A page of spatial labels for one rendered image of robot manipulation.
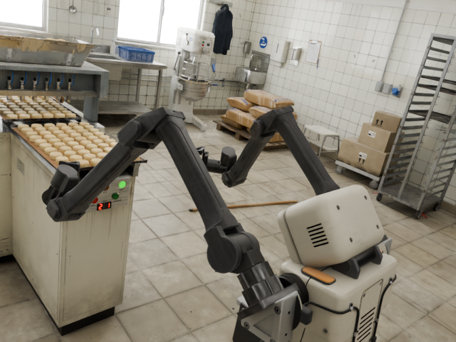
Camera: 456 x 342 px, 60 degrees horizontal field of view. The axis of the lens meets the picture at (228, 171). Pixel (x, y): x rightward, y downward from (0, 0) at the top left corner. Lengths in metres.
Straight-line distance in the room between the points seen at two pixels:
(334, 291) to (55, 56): 1.95
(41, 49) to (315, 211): 1.82
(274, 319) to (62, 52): 1.92
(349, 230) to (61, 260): 1.37
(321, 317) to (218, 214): 0.30
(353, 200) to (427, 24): 4.55
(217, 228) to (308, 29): 5.66
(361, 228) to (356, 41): 5.00
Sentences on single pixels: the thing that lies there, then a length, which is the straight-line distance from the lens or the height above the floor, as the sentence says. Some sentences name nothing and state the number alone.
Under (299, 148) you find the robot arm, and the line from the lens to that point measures 1.23.
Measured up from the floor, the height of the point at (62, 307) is 0.20.
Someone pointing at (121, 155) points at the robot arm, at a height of 1.20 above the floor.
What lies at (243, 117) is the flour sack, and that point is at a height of 0.36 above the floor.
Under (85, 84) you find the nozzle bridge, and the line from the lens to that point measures 2.51.
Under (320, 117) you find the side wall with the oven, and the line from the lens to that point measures 6.06.
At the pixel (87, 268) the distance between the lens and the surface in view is 2.02.
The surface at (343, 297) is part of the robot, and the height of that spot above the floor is 1.10.
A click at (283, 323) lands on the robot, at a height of 1.05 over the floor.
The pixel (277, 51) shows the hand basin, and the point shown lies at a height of 1.28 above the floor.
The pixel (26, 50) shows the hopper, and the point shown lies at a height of 1.25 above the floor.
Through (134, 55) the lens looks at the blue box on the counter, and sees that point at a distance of 5.52.
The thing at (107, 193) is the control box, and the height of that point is 0.78.
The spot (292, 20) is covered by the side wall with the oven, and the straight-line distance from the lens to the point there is 6.61.
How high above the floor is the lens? 1.57
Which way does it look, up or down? 20 degrees down
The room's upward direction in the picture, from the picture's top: 11 degrees clockwise
